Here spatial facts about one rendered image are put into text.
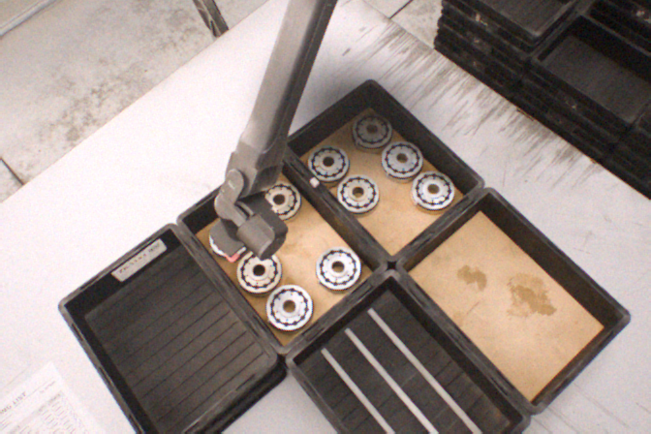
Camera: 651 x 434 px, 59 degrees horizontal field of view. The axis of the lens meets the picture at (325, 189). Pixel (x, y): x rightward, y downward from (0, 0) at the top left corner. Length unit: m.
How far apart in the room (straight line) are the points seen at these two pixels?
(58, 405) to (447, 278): 0.95
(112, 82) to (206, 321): 1.70
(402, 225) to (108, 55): 1.92
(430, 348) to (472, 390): 0.12
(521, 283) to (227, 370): 0.68
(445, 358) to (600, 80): 1.35
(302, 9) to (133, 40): 2.20
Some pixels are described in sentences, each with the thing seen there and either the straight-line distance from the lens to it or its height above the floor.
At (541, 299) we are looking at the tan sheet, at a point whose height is 0.83.
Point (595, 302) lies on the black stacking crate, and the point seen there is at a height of 0.88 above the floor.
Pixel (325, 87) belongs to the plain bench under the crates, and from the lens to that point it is 1.75.
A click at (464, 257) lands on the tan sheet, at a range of 1.39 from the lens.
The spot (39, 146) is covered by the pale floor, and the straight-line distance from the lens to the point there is 2.79.
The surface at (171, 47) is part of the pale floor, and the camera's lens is 2.88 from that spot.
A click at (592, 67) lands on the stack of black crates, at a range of 2.37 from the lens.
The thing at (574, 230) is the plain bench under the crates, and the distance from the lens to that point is 1.64.
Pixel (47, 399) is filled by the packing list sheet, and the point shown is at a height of 0.70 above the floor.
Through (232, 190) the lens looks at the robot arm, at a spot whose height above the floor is 1.31.
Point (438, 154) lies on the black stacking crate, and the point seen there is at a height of 0.89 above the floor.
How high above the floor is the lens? 2.11
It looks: 64 degrees down
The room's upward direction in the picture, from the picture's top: 4 degrees counter-clockwise
